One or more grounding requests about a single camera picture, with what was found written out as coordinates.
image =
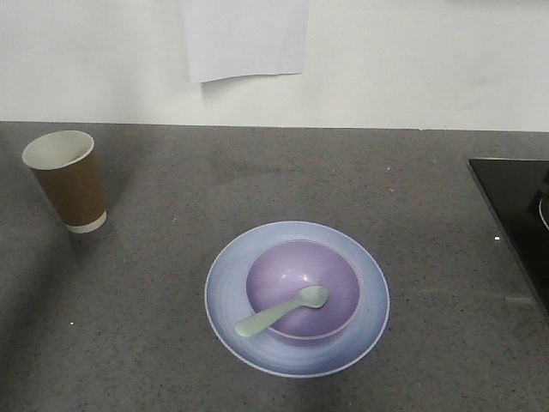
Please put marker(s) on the black induction cooktop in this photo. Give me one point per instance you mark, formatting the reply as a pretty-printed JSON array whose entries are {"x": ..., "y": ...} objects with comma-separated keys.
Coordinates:
[{"x": 513, "y": 188}]

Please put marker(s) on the metal pot on cooktop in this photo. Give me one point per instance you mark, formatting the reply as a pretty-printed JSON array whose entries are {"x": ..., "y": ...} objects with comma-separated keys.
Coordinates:
[{"x": 543, "y": 208}]

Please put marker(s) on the light blue plate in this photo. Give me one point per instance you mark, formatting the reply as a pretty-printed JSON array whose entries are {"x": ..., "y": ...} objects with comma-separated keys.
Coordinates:
[{"x": 227, "y": 303}]

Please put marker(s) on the white paper sheet on wall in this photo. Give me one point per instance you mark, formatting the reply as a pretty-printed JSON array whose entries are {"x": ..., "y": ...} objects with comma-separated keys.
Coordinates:
[{"x": 226, "y": 39}]

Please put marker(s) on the pale green plastic spoon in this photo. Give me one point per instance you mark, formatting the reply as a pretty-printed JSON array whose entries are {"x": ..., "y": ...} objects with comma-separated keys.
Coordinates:
[{"x": 312, "y": 297}]

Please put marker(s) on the purple plastic bowl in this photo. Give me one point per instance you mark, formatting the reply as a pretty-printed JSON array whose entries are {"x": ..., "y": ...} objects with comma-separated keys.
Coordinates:
[{"x": 282, "y": 270}]

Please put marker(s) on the brown paper cup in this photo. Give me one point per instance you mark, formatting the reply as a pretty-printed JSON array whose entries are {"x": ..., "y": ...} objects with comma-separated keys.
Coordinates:
[{"x": 64, "y": 164}]

